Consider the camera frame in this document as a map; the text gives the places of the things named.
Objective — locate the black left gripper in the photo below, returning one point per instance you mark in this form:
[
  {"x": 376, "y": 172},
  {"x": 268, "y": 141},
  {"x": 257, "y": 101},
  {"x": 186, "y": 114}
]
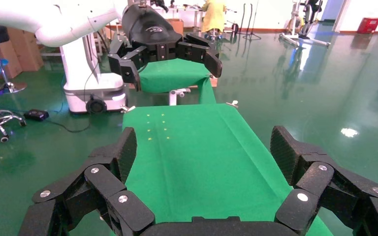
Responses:
[{"x": 150, "y": 31}]

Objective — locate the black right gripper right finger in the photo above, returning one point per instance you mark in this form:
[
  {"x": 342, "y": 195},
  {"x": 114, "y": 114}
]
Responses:
[{"x": 332, "y": 192}]

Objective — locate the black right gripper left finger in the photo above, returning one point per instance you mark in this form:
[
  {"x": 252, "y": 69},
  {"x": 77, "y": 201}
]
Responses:
[{"x": 78, "y": 195}]

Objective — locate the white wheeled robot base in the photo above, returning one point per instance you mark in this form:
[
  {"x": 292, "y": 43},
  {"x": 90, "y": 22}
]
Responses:
[{"x": 78, "y": 71}]

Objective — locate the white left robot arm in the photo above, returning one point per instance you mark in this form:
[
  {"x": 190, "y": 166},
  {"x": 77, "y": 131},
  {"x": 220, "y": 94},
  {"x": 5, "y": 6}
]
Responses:
[{"x": 45, "y": 19}]

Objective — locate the brown cardboard storage box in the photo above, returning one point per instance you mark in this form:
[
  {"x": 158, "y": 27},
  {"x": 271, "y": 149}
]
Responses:
[
  {"x": 26, "y": 49},
  {"x": 176, "y": 26},
  {"x": 13, "y": 60}
]

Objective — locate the red box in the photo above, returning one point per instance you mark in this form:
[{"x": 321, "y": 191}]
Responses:
[{"x": 368, "y": 25}]

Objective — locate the green table cloth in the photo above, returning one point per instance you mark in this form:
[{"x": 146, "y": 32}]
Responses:
[
  {"x": 202, "y": 156},
  {"x": 172, "y": 76}
]

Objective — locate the white table leg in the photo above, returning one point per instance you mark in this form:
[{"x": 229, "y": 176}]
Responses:
[{"x": 173, "y": 97}]

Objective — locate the silver binder clip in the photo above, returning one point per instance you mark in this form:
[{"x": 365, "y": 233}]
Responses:
[
  {"x": 233, "y": 104},
  {"x": 127, "y": 109}
]

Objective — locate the person in yellow coat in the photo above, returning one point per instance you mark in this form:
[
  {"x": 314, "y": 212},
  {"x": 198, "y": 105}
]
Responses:
[{"x": 213, "y": 14}]

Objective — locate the black power adapter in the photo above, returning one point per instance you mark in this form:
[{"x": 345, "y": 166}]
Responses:
[{"x": 36, "y": 115}]

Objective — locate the black tripod stand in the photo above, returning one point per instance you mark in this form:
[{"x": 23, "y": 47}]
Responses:
[{"x": 250, "y": 22}]

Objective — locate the white metal equipment stand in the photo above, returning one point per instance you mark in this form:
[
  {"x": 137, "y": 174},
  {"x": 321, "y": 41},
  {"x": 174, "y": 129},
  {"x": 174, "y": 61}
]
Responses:
[{"x": 293, "y": 16}]

